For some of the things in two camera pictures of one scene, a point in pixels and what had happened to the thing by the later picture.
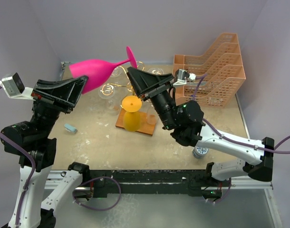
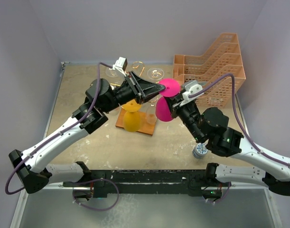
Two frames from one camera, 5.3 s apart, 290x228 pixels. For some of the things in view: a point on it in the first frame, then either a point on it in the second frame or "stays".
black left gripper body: [60, 99] to [134, 83]
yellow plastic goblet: [132, 118] stays
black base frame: [199, 183] stays
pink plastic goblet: [96, 71] to [172, 88]
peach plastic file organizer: [219, 71] stays
